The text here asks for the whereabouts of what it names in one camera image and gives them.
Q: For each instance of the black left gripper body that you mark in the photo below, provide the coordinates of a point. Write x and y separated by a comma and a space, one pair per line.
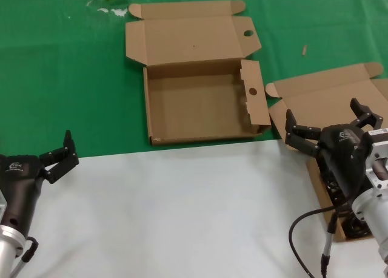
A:
18, 181

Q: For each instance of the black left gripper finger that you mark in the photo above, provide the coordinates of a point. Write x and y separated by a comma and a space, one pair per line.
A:
65, 162

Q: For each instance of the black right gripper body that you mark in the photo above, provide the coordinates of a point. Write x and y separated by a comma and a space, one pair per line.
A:
342, 156

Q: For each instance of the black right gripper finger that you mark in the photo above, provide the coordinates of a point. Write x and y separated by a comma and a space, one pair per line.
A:
303, 138
368, 117

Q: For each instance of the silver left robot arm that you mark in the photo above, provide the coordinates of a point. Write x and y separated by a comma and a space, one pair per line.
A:
7, 250

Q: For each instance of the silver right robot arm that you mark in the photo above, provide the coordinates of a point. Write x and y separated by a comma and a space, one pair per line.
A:
373, 217

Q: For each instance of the open brown cardboard box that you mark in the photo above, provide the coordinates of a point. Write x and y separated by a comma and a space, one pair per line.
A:
318, 93

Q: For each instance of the cardboard box with holed flaps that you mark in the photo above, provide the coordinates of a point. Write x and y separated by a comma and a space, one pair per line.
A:
194, 108

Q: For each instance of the green table cloth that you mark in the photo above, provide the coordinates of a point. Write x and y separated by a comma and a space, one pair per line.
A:
60, 77

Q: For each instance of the small wooden stick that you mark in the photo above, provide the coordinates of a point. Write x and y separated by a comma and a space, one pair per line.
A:
304, 51

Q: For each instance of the clear plastic bag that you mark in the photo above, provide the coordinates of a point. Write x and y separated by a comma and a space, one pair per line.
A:
118, 12

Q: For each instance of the silver left camera bracket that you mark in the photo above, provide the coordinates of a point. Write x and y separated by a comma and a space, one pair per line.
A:
2, 205

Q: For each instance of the silver camera bracket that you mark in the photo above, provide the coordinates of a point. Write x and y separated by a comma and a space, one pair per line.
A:
2, 205
377, 174

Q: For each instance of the silver right camera bracket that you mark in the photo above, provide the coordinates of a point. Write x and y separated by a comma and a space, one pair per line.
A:
377, 174

